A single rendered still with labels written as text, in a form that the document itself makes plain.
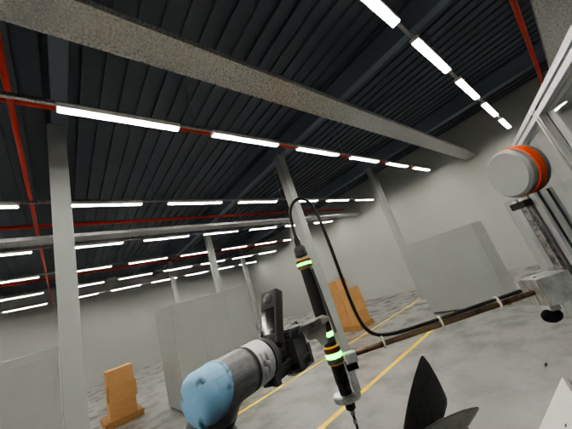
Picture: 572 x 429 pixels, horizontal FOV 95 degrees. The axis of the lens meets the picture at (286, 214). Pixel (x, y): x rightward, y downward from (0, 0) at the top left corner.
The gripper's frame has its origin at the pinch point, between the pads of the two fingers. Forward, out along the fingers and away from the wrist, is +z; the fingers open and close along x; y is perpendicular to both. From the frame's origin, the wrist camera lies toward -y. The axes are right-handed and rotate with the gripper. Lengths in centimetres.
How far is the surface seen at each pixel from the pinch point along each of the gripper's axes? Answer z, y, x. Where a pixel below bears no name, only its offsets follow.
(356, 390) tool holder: 6.2, 19.4, 2.6
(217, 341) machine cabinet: 372, 54, -516
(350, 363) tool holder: 6.6, 13.3, 3.2
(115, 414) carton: 245, 142, -771
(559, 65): 21, -37, 70
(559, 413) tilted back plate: 26, 35, 39
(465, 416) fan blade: 8.7, 26.7, 23.9
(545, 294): 36, 13, 49
